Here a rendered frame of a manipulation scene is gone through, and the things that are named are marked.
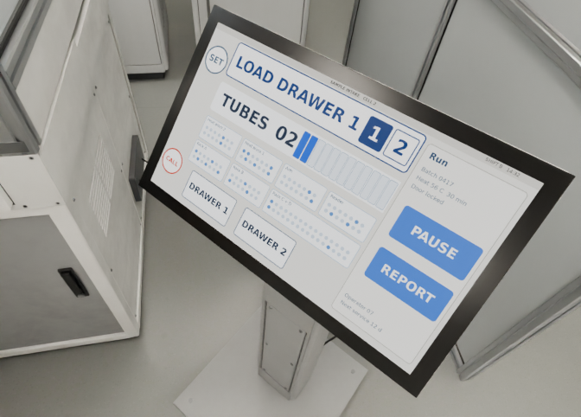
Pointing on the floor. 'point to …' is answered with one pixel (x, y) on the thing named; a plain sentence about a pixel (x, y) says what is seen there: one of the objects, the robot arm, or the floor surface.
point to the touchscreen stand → (275, 369)
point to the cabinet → (82, 232)
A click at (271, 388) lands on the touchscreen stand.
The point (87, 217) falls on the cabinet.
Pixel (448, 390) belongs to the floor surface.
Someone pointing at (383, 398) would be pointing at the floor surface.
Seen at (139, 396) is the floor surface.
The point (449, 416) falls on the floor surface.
